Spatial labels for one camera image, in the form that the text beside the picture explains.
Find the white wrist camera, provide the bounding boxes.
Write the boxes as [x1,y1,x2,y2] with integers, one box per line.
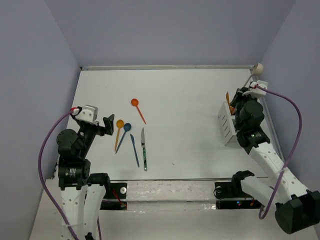
[242,80,269,99]
[70,105,99,126]

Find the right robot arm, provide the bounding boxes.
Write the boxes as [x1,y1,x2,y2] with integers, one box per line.
[230,84,320,234]

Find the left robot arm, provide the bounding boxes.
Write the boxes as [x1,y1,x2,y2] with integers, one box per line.
[56,114,115,240]

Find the white two-compartment utensil holder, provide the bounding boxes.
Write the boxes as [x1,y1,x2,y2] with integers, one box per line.
[218,101,239,148]

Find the orange knife in holder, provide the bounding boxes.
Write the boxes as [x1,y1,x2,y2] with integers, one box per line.
[225,91,230,106]

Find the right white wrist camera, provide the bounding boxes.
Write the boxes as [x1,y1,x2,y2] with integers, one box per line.
[242,80,269,99]

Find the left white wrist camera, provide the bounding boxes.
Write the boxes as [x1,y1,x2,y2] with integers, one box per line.
[70,105,99,126]

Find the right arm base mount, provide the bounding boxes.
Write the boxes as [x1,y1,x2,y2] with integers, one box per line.
[213,170,262,210]

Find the blue plastic spoon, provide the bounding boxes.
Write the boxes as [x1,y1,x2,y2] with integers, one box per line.
[115,123,132,153]

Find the orange-red plastic knife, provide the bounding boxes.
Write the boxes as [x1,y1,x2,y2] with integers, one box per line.
[230,107,235,116]

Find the teal plastic knife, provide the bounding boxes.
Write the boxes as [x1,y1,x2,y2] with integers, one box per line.
[130,134,140,168]

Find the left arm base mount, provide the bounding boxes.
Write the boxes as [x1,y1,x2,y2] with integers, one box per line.
[100,182,128,211]

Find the yellow-orange plastic spoon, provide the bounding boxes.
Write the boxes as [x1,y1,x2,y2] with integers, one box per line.
[114,119,125,152]

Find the orange-red plastic spoon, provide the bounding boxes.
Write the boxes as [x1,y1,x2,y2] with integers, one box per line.
[131,98,147,125]

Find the patterned-handle metal knife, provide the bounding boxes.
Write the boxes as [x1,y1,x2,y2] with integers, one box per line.
[141,128,148,171]

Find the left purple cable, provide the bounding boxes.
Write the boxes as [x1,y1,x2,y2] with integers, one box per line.
[37,109,103,240]

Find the beige plastic spoon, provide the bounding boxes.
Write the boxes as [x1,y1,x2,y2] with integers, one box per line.
[243,62,264,88]

